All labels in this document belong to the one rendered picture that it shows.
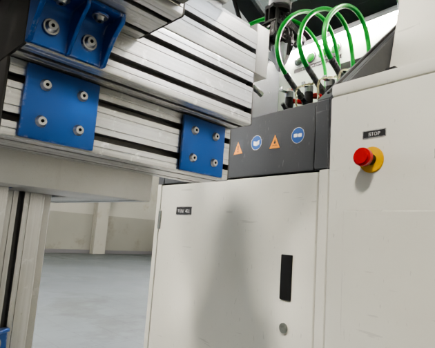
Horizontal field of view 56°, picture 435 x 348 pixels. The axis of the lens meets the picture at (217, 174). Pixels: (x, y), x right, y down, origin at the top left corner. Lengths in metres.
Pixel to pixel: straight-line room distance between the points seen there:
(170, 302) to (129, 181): 0.72
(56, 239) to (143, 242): 2.30
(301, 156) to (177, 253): 0.53
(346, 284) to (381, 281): 0.07
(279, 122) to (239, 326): 0.52
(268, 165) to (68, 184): 0.55
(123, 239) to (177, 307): 9.29
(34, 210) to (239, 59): 0.41
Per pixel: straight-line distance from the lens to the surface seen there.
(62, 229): 9.80
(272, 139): 1.03
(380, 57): 1.17
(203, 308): 1.19
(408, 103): 0.85
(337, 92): 0.94
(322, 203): 0.91
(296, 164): 0.97
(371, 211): 0.84
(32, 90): 0.51
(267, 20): 1.44
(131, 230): 10.66
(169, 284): 1.33
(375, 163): 0.85
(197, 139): 0.63
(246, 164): 1.08
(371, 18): 1.64
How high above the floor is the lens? 0.63
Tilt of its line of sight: 8 degrees up
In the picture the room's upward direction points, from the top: 4 degrees clockwise
